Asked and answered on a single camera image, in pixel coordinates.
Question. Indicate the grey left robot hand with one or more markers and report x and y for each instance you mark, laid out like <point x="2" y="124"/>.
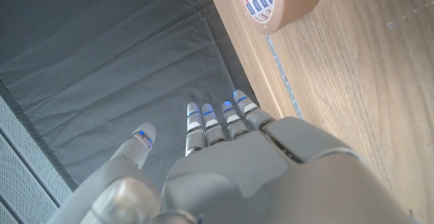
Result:
<point x="254" y="183"/>

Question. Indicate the grey tape table outline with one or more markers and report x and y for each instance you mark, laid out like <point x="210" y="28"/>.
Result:
<point x="284" y="78"/>

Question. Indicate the brown tape roll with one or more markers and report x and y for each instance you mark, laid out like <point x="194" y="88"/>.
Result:
<point x="291" y="3"/>

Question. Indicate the dark curtain backdrop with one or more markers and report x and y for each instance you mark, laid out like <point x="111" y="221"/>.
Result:
<point x="101" y="47"/>

